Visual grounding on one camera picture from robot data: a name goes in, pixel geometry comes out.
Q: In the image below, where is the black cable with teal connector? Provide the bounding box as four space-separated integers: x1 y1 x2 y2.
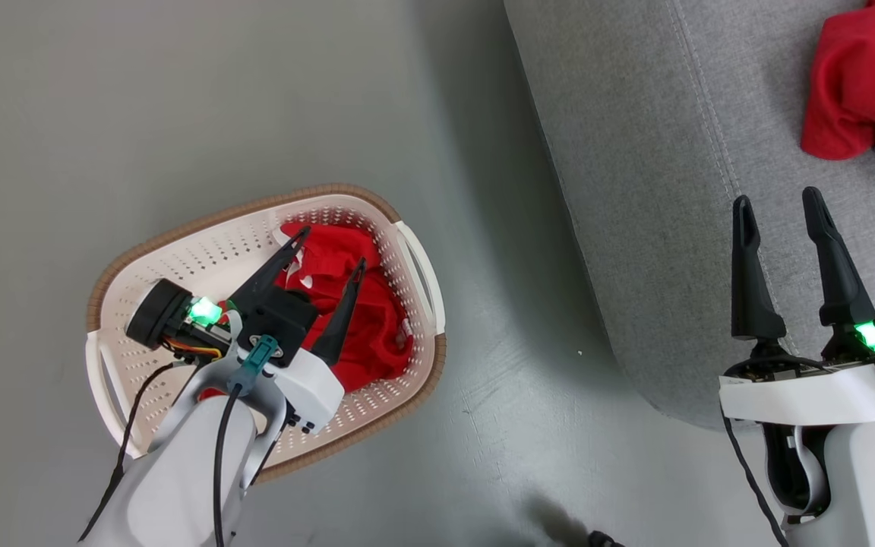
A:
212 334 283 547

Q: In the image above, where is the red garment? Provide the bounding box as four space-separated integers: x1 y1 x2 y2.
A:
801 0 875 187
198 222 413 401

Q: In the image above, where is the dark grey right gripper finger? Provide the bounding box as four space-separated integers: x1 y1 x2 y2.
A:
801 187 875 343
731 195 788 343

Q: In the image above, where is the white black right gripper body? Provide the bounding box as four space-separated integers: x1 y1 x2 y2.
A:
719 303 875 428

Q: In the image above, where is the grey fabric sofa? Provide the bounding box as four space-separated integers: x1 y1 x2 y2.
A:
504 0 875 432

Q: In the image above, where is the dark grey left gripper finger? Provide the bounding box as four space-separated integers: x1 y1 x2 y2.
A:
229 226 312 305
310 257 368 365

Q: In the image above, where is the thin black cable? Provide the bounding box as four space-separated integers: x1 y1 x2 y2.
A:
244 403 290 489
721 410 789 547
77 361 195 544

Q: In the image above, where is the white basket with brown rim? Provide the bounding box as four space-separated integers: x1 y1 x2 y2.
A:
86 182 447 485

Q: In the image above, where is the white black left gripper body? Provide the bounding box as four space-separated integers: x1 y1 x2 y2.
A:
125 278 346 436

